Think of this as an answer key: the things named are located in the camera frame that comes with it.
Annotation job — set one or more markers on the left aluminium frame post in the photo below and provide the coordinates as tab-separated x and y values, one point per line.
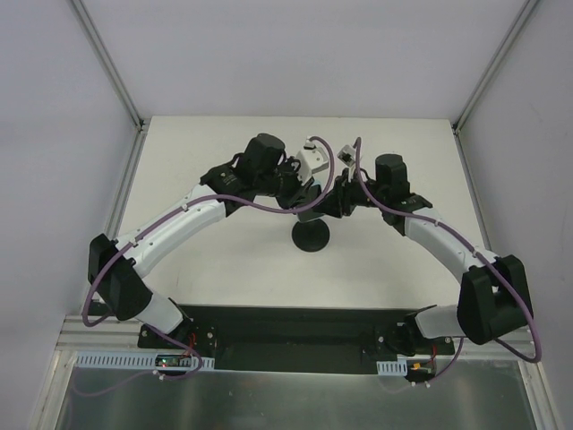
106	62

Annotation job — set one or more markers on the aluminium rail left side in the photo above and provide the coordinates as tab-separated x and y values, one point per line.
108	334

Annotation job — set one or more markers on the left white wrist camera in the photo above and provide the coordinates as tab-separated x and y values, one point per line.
312	159

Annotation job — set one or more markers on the aluminium frame post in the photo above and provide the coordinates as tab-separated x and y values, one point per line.
106	62
502	51

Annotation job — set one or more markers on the right white cable duct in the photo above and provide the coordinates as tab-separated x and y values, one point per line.
397	367

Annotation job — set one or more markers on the left white cable duct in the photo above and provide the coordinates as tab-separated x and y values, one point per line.
142	361

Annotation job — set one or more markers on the right aluminium frame post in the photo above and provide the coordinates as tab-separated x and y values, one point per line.
502	51

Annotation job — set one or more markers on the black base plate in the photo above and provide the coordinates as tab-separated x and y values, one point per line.
305	340

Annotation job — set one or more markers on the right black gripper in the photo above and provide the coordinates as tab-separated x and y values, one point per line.
342	193

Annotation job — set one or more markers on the aluminium rail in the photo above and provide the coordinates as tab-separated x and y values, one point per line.
521	344
108	334

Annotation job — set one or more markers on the black phone stand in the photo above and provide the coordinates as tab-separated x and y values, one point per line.
312	236

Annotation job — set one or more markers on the white cable duct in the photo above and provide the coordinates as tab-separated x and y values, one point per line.
397	367
142	361

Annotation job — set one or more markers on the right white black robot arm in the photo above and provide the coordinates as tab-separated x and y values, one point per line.
493	305

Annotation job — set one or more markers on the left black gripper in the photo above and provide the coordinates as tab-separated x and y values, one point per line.
307	197

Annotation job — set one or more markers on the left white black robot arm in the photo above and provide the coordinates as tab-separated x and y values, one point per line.
262	176

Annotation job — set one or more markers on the aluminium rail right side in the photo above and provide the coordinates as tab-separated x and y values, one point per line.
521	344

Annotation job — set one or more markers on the blue case black phone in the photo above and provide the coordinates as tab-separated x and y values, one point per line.
307	215

